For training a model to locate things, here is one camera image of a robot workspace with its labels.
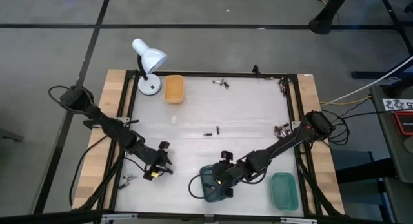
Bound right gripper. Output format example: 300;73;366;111
206;161;241;198

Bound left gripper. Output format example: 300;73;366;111
135;143;174;181

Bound blue plastic bin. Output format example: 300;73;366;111
199;164;234;203

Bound green plastic bin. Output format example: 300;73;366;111
270;172;300;212

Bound yellow plastic bin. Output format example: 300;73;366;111
164;74;185;105

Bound white desk lamp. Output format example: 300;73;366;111
131;38;168;96

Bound dark grey side desk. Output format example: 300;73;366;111
370;84;413;186

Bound black stand foot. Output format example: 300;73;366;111
308;0;352;36

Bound white marker paper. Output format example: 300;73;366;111
382;97;413;111

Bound red black device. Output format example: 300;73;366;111
392;110;413;136

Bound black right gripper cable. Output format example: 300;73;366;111
188;172;212;199

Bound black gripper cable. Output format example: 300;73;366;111
188;172;212;199
124;155;146;174

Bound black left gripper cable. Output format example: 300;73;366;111
124;155;146;174

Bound long black cable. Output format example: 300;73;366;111
68;135;109;208

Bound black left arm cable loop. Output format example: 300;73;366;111
48;85;97;117

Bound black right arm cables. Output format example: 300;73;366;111
322;108;351;147

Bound yellow floor cable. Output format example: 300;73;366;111
320;95;372;107

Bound white floor cable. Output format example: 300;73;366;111
320;56;413;105

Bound black desk leg frame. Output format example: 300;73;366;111
350;0;413;80

